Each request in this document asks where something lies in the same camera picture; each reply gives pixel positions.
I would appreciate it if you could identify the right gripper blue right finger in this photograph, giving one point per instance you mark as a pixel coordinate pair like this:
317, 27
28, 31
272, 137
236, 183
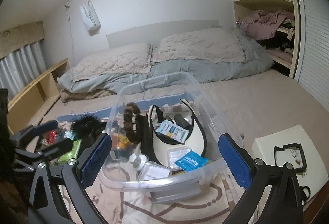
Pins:
247, 175

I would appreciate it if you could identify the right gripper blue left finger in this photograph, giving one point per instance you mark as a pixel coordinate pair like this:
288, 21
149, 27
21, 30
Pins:
81, 173

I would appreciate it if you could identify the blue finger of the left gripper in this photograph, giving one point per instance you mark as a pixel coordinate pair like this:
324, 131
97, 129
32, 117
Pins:
45, 127
56, 150

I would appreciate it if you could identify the blue foil sachet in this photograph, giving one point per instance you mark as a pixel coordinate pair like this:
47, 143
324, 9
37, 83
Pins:
191, 161

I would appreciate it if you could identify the clear square plastic case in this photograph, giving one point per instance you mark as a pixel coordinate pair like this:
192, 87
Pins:
174, 155

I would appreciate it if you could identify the red snack box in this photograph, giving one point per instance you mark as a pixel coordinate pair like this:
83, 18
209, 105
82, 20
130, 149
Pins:
51, 137

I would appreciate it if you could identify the green white dotted pack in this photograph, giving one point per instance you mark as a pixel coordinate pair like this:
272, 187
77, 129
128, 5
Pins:
72, 154

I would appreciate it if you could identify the wooden bedside shelf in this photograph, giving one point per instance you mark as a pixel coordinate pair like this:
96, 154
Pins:
34, 101

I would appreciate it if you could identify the black feather pom pom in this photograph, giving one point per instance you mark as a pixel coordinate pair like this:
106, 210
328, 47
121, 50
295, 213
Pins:
85, 126

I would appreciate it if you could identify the black sun visor cap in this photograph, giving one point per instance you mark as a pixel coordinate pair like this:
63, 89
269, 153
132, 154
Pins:
96, 133

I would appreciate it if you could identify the white black sun visor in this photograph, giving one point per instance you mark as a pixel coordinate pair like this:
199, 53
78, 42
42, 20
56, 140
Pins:
155, 146

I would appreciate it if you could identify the grey curtain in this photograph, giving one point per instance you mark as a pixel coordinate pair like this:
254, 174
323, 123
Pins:
21, 67

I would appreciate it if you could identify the leopard fur headband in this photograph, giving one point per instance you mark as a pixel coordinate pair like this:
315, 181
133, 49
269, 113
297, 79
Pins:
131, 111

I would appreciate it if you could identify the blue white sachet pack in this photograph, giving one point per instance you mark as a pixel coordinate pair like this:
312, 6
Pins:
173, 131

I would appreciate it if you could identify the clear plastic storage bin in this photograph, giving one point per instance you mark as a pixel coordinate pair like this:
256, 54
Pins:
161, 182

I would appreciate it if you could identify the beige printed curtain valance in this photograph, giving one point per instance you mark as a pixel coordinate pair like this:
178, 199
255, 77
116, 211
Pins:
20, 36

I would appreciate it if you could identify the left beige quilted pillow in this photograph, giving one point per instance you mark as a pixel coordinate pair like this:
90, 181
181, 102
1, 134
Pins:
129, 59

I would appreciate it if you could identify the beige quilted pillow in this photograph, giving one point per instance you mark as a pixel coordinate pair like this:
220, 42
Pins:
213, 44
129, 59

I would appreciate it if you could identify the grey blue duvet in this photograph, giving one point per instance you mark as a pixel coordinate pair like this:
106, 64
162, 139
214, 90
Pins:
257, 61

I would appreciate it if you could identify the white sweet paper bag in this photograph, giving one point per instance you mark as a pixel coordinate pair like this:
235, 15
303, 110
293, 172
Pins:
89, 16

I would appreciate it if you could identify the white louvered closet door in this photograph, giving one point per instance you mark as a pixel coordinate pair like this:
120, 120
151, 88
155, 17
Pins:
312, 66

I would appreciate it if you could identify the right beige quilted pillow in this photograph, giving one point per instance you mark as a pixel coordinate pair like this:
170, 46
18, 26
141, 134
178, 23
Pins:
213, 44

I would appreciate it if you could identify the white bed headboard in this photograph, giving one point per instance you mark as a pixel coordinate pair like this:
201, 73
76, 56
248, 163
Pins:
154, 33

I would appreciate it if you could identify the pink clothes pile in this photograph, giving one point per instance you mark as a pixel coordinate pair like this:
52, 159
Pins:
261, 25

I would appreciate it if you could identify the white box with black frame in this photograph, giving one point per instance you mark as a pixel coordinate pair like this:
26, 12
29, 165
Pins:
302, 147

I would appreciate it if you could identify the yellow toy camera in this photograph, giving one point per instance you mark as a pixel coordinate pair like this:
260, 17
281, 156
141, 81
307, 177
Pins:
124, 143

